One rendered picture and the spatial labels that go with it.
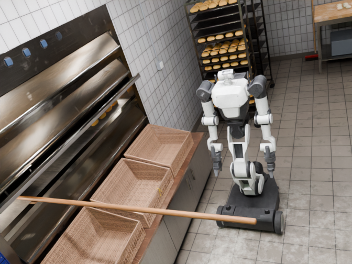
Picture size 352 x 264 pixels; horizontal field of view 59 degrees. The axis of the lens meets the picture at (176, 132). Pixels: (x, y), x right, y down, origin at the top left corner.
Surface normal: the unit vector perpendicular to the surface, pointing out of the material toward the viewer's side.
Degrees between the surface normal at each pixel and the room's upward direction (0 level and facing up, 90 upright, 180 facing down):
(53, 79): 70
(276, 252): 0
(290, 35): 90
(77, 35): 90
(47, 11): 90
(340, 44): 90
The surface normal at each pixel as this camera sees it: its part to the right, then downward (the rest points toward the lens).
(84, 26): 0.90, -0.04
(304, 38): -0.35, 0.56
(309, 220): -0.27, -0.83
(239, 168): -0.44, 0.18
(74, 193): 0.75, -0.32
